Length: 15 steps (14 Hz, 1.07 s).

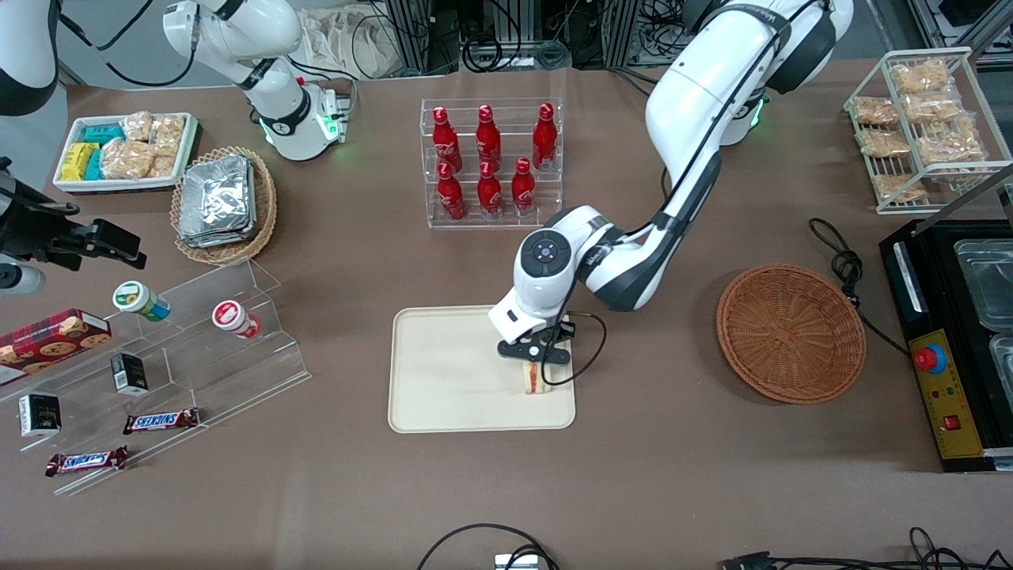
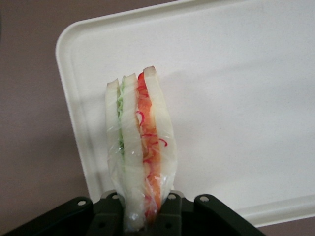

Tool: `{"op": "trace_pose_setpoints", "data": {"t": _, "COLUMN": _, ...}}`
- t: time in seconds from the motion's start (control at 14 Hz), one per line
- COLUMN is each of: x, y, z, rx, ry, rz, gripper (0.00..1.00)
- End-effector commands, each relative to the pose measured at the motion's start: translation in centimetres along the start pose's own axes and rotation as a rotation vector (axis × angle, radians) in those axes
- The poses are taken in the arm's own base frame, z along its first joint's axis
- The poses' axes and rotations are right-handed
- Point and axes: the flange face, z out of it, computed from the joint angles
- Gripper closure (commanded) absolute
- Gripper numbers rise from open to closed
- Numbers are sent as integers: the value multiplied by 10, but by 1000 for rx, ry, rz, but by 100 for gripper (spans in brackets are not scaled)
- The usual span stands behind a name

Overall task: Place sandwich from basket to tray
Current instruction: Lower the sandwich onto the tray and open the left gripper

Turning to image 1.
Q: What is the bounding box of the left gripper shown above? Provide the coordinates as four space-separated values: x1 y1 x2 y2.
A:
488 291 573 367

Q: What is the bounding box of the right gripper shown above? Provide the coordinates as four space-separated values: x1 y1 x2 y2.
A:
0 157 148 272

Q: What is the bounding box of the triangular sandwich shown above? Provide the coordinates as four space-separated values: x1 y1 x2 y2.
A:
517 360 552 395

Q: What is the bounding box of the white rectangular snack tray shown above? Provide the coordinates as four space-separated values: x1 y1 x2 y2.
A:
52 112 200 196

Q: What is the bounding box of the cream plastic tray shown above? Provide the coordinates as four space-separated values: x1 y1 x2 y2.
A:
387 302 577 435

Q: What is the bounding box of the oval tan wicker basket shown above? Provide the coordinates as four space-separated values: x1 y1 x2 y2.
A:
170 146 279 266

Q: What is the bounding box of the round brown wicker basket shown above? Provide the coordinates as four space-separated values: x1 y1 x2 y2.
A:
715 263 867 405

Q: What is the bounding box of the green lid yogurt cup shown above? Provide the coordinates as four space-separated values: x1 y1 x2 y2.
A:
112 280 172 323

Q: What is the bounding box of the yellow snack packet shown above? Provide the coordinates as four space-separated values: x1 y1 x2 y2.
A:
60 142 100 182

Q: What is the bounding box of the red cookie box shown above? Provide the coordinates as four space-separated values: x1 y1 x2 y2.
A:
0 308 112 387

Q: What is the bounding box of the silver foil packet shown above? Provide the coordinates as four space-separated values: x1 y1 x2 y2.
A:
180 155 252 238
178 157 259 249

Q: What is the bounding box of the small black box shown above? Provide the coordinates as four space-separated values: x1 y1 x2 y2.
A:
109 352 150 397
18 393 63 439

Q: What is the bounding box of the clear acrylic bottle rack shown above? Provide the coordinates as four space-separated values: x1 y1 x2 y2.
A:
420 97 563 230

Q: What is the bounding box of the red lid yogurt cup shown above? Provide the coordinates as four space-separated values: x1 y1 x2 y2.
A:
211 299 262 340

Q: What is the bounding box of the red cola bottle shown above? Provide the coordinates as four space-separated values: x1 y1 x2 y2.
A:
437 161 466 222
431 106 463 173
476 161 504 220
511 157 537 219
532 102 558 172
476 104 503 171

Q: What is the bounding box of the clear acrylic stepped display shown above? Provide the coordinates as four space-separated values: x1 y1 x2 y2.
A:
0 257 313 497

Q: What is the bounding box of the brown snickers bar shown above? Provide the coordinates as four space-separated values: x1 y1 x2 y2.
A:
45 446 129 477
123 408 201 435

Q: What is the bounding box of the beige canvas bag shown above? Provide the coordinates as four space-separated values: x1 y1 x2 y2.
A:
297 6 412 80

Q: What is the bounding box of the clear bag of pastry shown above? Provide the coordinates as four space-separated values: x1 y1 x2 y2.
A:
871 173 928 203
857 128 912 159
853 97 900 127
914 119 987 165
890 59 953 95
905 91 965 124

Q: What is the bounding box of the black machine with yellow panel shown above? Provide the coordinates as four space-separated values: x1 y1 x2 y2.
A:
878 215 1013 473

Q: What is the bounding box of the large clear plastic container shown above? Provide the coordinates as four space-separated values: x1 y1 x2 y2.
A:
954 239 1013 332

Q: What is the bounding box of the grey metal bar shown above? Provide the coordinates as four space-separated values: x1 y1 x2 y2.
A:
922 162 1013 217

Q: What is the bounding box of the small clear plastic container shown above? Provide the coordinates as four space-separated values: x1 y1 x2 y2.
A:
989 332 1013 389

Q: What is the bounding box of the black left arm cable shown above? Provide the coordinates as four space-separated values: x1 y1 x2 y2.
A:
544 0 828 387

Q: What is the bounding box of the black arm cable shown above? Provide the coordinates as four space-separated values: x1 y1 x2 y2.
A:
544 0 828 387
57 0 200 89

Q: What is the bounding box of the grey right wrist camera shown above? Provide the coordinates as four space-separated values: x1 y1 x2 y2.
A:
0 264 46 296

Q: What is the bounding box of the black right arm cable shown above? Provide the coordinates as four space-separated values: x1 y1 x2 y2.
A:
57 0 200 89

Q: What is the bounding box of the black arched cable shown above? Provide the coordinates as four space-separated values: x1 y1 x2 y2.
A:
416 522 560 570

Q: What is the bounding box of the black cable with plug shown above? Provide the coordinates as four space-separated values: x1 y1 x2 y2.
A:
719 526 1013 570

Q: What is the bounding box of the black coiled cable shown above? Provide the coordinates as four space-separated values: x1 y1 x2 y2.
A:
462 33 525 74

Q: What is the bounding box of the black knotted table cable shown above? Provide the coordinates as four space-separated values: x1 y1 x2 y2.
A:
807 218 911 357

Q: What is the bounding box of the aluminium frame profile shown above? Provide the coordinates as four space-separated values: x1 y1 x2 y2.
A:
910 0 1013 58
601 0 639 69
392 0 433 77

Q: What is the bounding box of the white wire rack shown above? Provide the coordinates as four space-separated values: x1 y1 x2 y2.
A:
843 46 1013 216

